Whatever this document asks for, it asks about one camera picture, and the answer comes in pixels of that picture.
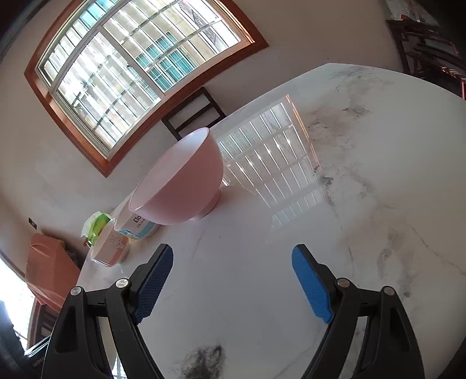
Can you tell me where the newspaper stack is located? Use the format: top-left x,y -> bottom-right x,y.
385,0 -> 435,22

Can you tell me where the dark wooden chair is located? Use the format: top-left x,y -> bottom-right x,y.
161,87 -> 226,141

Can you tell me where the dark wooden bench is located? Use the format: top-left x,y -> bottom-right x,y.
27,299 -> 61,348

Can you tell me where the black wall switch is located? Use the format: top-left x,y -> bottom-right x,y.
28,218 -> 38,230

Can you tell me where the white ribbed bowl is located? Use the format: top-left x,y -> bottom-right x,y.
90,219 -> 130,267

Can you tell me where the white bowl Dog print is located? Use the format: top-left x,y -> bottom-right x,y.
114,201 -> 160,240

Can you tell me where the green tissue pack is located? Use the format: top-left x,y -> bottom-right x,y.
81,211 -> 111,247

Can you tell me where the dark wooden shelf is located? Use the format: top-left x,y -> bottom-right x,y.
386,19 -> 465,99

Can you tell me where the orange cloth covered object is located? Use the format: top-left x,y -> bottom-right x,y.
25,234 -> 81,313

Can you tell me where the large window wooden frame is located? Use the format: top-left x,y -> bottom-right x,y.
24,1 -> 267,175

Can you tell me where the large pink bowl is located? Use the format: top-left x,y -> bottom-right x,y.
129,127 -> 223,225

